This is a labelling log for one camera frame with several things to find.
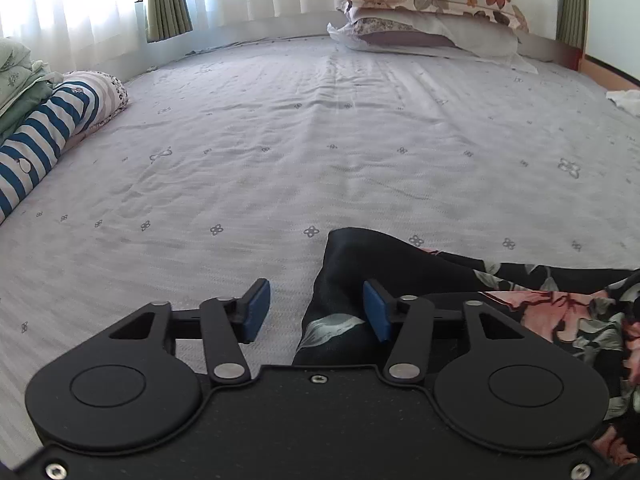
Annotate white cloth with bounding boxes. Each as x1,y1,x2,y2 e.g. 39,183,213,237
606,89,640,117

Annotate wooden bed frame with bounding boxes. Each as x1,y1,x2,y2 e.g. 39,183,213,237
579,54,640,87

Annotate light green floral quilt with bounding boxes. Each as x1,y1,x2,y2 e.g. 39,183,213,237
0,37,63,116

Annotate blue and pink striped quilt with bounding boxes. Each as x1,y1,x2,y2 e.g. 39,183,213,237
0,71,130,226

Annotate black floral pants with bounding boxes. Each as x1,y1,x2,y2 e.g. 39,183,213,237
291,227,640,472

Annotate plain green blanket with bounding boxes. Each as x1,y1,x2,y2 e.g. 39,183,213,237
0,80,55,146

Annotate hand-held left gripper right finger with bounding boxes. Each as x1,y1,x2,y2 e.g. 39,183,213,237
363,280,526,387

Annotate grey patterned bed sheet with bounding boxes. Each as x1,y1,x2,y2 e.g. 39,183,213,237
0,35,640,466

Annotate green curtain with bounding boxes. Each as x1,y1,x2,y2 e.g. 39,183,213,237
556,0,590,52
145,0,194,42

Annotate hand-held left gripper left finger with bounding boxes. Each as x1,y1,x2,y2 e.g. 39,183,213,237
107,278,271,387

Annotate lilac pillow with white frill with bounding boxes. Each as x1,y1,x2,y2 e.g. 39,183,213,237
327,7,540,74

